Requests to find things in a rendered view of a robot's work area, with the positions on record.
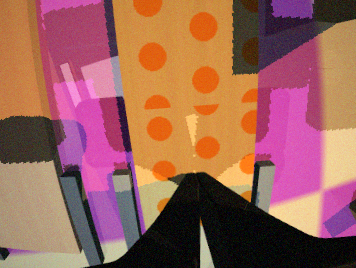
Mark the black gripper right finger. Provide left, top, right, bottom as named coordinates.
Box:
left=197, top=171, right=356, bottom=268

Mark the orange polka-dotted strip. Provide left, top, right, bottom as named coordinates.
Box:
left=112, top=0, right=259, bottom=230

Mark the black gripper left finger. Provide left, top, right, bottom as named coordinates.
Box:
left=82, top=173, right=201, bottom=268

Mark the brown cube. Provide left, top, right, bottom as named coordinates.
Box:
left=349, top=203, right=356, bottom=220

